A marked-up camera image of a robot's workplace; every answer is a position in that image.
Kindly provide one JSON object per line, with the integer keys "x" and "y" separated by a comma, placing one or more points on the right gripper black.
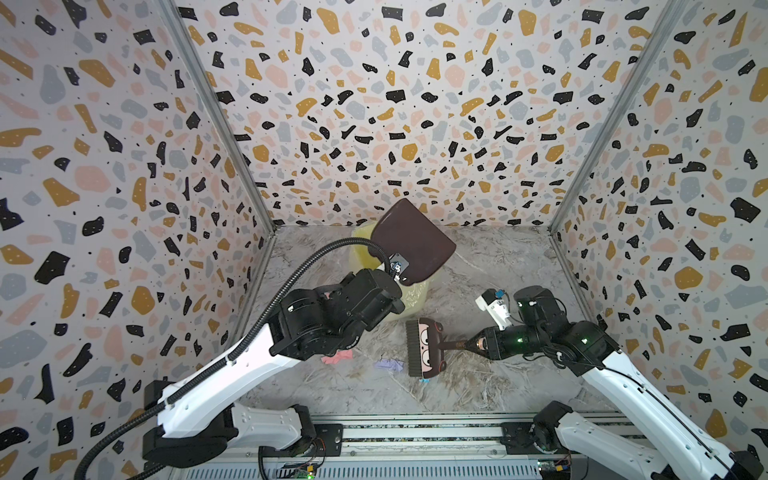
{"x": 486, "y": 344}

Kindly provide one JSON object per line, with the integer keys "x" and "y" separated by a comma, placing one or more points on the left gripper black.
{"x": 349, "y": 283}

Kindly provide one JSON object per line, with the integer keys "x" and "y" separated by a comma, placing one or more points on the brown cartoon face brush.
{"x": 426, "y": 347}

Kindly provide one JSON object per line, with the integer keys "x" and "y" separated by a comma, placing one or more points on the brown dustpan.
{"x": 405, "y": 230}

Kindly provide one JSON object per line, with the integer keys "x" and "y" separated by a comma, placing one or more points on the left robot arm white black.
{"x": 203, "y": 416}

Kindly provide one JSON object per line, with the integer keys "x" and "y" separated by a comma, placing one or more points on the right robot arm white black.
{"x": 532, "y": 323}

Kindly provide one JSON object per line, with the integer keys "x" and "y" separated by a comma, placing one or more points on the pink paper scrap lower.
{"x": 338, "y": 357}

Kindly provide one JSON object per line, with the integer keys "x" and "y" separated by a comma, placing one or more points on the purple paper scrap lower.
{"x": 390, "y": 365}

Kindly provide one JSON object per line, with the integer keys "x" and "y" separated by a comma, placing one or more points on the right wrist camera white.
{"x": 492, "y": 301}

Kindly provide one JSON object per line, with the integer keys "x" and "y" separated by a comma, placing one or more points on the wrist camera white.
{"x": 492, "y": 301}
{"x": 397, "y": 265}

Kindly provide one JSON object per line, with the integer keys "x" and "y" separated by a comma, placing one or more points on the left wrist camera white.
{"x": 397, "y": 265}

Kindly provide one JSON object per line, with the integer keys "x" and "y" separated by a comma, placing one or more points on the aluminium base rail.
{"x": 447, "y": 446}

